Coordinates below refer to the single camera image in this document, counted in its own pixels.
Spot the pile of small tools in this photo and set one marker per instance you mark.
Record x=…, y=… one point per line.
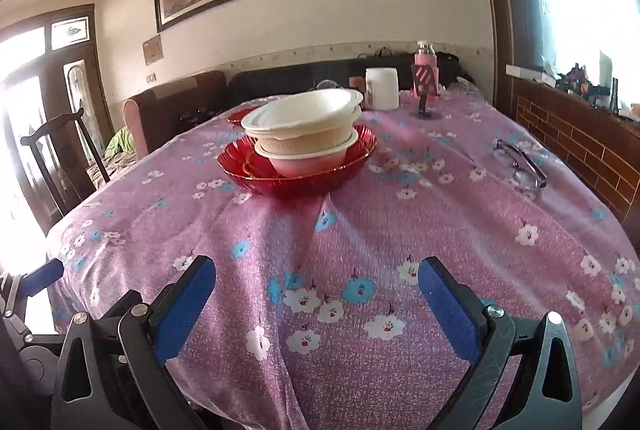
x=580, y=82

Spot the brown tiled window ledge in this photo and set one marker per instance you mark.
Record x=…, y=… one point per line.
x=575, y=135

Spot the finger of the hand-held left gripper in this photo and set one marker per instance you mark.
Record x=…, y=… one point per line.
x=42, y=276

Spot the green cloth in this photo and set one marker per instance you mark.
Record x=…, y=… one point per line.
x=120, y=142

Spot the purple floral tablecloth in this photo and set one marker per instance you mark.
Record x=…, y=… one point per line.
x=350, y=235

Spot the wall light switch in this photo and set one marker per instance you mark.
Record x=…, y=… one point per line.
x=151, y=77

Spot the white plastic container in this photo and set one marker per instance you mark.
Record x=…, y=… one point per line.
x=382, y=90

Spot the wooden glass door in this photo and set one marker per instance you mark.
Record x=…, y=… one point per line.
x=75, y=75

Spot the brown patterned blanket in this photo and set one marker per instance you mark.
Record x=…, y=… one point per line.
x=115, y=165

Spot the pink water bottle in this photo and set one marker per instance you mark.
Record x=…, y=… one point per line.
x=425, y=57

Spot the black framed eyeglasses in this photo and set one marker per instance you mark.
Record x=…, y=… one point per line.
x=530, y=167

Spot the dark wooden chair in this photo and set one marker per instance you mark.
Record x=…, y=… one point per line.
x=65, y=145

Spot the cream ribbed bowl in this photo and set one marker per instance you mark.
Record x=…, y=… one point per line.
x=300, y=141

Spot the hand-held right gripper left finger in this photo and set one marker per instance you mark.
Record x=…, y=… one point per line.
x=185, y=305

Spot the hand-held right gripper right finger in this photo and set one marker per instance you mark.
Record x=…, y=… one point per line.
x=447, y=305

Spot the wall plaque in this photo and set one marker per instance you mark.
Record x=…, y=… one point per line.
x=153, y=50

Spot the brown red armchair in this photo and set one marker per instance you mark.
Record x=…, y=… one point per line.
x=170, y=110

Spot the black sofa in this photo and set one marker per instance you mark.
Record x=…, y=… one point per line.
x=290, y=80

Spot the large off-white bowl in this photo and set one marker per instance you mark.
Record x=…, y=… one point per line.
x=300, y=105

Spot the large red glass plate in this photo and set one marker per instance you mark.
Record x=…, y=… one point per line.
x=300, y=185

